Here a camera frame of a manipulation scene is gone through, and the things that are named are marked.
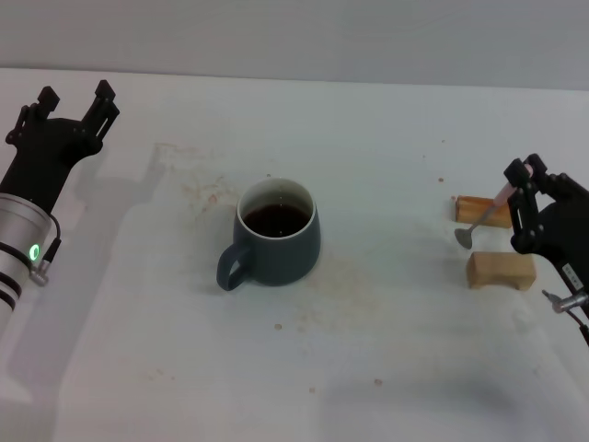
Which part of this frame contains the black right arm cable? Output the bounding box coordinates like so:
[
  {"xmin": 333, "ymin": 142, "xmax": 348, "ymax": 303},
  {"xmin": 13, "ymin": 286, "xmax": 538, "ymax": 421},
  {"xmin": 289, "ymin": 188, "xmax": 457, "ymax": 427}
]
[{"xmin": 541, "ymin": 288, "xmax": 589, "ymax": 349}]

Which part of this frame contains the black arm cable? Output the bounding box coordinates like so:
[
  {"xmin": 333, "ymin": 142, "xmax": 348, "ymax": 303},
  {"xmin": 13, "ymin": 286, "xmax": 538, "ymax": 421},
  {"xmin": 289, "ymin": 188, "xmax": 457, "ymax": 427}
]
[
  {"xmin": 29, "ymin": 214, "xmax": 64, "ymax": 286},
  {"xmin": 541, "ymin": 288, "xmax": 589, "ymax": 349}
]

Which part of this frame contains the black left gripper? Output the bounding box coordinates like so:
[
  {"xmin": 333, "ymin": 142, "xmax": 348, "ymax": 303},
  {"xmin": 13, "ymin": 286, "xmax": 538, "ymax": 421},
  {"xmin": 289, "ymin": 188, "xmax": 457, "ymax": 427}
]
[{"xmin": 0, "ymin": 80, "xmax": 121, "ymax": 213}]

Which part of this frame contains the dark grey ceramic cup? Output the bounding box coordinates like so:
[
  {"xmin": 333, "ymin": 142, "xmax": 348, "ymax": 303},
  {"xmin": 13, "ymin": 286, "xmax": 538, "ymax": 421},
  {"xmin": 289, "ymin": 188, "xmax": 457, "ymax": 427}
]
[{"xmin": 215, "ymin": 178, "xmax": 322, "ymax": 292}]

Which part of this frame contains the dark coffee liquid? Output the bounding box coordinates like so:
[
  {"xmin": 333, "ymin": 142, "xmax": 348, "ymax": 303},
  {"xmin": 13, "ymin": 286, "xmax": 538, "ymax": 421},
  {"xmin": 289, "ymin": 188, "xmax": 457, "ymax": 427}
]
[{"xmin": 242, "ymin": 204, "xmax": 312, "ymax": 238}]

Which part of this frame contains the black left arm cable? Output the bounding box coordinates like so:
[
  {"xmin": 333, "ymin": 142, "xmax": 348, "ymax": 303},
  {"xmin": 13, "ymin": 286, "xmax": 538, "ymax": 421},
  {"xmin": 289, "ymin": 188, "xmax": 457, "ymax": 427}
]
[{"xmin": 29, "ymin": 214, "xmax": 64, "ymax": 286}]

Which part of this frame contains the notched pale wooden block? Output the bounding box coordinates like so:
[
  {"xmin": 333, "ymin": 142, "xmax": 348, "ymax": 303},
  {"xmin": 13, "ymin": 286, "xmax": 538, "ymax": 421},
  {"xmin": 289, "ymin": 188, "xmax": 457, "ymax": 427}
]
[{"xmin": 467, "ymin": 251, "xmax": 537, "ymax": 291}]

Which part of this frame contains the pink handled metal spoon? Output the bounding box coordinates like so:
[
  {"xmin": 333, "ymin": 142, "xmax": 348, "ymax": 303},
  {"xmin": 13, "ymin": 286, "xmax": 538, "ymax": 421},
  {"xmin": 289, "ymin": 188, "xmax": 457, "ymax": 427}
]
[{"xmin": 455, "ymin": 165, "xmax": 535, "ymax": 250}]

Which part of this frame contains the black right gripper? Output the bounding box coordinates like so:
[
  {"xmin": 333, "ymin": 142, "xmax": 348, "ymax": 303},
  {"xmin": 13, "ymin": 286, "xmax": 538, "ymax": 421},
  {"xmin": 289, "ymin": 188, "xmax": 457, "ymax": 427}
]
[{"xmin": 503, "ymin": 153, "xmax": 589, "ymax": 319}]

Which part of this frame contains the stained wooden rest block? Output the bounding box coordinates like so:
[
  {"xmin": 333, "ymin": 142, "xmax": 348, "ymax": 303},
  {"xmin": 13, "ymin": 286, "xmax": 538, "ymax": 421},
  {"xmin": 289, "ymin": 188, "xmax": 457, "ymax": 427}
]
[{"xmin": 454, "ymin": 195, "xmax": 514, "ymax": 229}]

